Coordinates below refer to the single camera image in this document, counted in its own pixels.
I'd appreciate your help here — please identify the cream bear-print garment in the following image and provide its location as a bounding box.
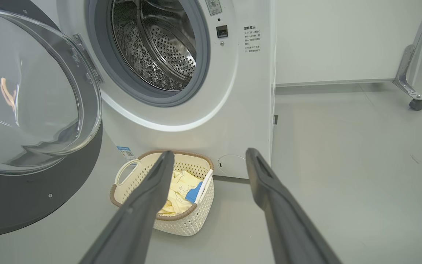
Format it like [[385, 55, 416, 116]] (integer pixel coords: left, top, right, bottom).
[[158, 191, 194, 216]]

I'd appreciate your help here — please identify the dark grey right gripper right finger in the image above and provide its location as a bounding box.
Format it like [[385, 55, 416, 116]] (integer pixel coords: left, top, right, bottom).
[[245, 148, 343, 264]]

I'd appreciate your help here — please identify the blue energy label sticker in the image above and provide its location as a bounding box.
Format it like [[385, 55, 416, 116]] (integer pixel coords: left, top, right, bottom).
[[116, 146, 137, 160]]

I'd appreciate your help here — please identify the grey metal leg with caster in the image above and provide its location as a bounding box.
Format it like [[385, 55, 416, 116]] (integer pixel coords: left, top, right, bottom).
[[393, 0, 422, 111]]

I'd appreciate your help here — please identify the cream perforated brown-rimmed laundry basket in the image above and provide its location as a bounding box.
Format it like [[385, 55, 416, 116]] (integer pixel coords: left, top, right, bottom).
[[110, 150, 215, 237]]

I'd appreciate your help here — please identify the cream garment with blue cuff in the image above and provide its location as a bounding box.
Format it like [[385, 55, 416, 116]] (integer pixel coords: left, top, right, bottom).
[[171, 170, 204, 204]]

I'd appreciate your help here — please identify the washing machine door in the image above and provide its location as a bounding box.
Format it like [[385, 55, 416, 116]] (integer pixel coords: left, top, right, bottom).
[[0, 0, 104, 239]]

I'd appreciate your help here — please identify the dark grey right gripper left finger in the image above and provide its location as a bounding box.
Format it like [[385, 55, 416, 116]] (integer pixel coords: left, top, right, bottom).
[[79, 150, 175, 264]]

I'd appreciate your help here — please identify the white front-load washing machine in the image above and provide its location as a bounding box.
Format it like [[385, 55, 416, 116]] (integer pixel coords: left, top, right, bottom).
[[32, 0, 278, 181]]

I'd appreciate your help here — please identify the stainless steel washing machine drum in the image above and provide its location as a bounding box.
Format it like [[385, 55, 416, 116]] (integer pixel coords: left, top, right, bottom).
[[111, 0, 197, 92]]

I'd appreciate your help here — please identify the round white filter cover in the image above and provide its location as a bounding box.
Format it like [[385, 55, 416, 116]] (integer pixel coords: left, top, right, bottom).
[[218, 154, 249, 177]]

